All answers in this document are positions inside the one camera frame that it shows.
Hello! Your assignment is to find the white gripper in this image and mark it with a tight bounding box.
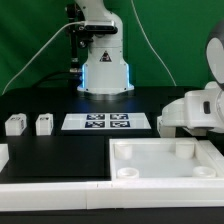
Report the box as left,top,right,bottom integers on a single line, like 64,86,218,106
162,98,193,129

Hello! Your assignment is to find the white square tabletop part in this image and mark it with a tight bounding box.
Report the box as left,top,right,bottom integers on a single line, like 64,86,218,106
109,138,224,181

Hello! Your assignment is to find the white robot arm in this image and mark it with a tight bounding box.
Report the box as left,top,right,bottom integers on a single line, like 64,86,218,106
161,19,224,133

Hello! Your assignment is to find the white plate with AprilTags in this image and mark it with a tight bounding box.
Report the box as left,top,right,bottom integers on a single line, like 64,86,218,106
61,113,151,131

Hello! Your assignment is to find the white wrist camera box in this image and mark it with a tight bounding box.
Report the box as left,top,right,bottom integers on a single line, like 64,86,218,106
184,81,224,133

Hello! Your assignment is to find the white cable behind arm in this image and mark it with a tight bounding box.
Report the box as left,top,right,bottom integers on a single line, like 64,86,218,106
130,0,178,88

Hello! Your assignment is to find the black cable on table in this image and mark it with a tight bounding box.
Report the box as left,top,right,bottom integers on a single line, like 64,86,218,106
31,71,83,89

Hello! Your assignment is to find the black camera on stand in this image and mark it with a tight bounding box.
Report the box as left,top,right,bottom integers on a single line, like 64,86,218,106
65,3,119,88

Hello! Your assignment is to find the white camera cable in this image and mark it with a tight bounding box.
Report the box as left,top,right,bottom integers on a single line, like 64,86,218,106
1,20,87,96

